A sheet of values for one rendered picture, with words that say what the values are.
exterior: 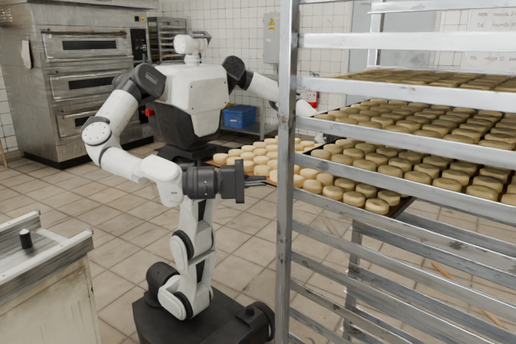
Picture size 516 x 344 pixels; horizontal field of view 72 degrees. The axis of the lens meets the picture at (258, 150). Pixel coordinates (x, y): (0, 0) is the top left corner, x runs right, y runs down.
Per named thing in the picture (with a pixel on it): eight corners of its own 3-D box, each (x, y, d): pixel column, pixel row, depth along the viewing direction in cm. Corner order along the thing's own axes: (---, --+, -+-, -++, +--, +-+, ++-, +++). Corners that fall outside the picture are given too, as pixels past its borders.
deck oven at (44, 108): (68, 176, 404) (35, -17, 343) (16, 158, 466) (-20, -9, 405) (170, 143, 529) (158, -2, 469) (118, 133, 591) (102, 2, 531)
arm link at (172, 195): (197, 184, 89) (151, 186, 89) (201, 210, 97) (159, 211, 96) (200, 152, 97) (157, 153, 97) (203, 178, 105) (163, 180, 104)
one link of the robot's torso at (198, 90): (130, 143, 145) (120, 52, 134) (196, 128, 169) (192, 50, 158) (175, 160, 126) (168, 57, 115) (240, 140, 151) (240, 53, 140)
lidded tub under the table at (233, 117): (220, 126, 540) (219, 109, 532) (238, 120, 579) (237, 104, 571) (242, 129, 521) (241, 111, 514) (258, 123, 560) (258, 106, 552)
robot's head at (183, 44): (174, 59, 131) (173, 34, 129) (196, 58, 139) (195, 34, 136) (186, 61, 127) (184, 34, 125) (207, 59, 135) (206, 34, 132)
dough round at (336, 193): (347, 197, 86) (348, 190, 86) (332, 202, 84) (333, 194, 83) (332, 190, 90) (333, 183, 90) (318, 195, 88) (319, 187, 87)
